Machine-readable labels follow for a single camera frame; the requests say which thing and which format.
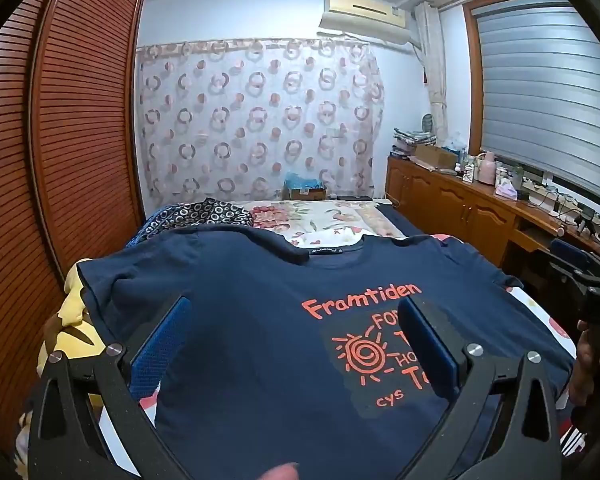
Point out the beige window curtain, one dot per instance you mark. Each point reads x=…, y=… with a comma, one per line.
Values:
x=432, y=70

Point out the white strawberry-print blanket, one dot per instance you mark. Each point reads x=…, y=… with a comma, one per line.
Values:
x=545, y=330

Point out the dark medallion-patterned cushion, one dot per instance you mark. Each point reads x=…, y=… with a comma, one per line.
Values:
x=215, y=212

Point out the wall air conditioner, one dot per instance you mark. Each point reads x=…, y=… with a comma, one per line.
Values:
x=362, y=17

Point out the wooden louvered wardrobe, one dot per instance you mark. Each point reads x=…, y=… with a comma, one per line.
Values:
x=80, y=110

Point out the flat black box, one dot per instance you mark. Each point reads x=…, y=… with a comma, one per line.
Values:
x=351, y=196

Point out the small labelled cardboard box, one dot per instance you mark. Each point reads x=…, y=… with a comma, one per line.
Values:
x=306, y=194

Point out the person's left hand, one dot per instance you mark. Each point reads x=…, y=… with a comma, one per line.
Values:
x=280, y=473

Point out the navy printed T-shirt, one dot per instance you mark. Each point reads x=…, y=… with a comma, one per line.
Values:
x=260, y=340

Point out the wooden sideboard cabinet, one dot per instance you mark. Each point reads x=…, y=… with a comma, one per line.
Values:
x=445, y=200

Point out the pink tissue pack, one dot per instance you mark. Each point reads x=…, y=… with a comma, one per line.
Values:
x=507, y=191

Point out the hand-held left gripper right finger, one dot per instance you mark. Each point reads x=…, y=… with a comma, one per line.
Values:
x=427, y=350

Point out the person's right hand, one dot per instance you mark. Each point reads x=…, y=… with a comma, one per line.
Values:
x=587, y=380

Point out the blue plastic bag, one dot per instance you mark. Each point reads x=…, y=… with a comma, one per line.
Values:
x=302, y=181

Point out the white carton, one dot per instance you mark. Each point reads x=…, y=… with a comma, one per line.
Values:
x=469, y=170

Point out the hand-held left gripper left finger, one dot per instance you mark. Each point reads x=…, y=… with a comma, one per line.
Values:
x=155, y=355

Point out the white power strip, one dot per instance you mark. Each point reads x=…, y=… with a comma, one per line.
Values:
x=562, y=203

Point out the navy bed cover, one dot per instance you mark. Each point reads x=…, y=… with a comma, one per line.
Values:
x=402, y=222

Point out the floral bed sheet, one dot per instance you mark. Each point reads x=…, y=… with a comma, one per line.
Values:
x=320, y=220

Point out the pink thermos jug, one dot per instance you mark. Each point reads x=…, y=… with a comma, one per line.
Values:
x=488, y=167

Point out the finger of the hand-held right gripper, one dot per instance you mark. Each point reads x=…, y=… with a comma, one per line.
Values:
x=575, y=255

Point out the grey window blind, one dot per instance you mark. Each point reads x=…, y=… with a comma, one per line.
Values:
x=545, y=90

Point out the open cardboard box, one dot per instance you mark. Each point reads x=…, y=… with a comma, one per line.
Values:
x=434, y=157

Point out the stack of folded cloths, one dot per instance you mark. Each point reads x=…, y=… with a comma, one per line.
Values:
x=411, y=140

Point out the sheer circle-patterned curtain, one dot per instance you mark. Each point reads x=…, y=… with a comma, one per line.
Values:
x=260, y=120

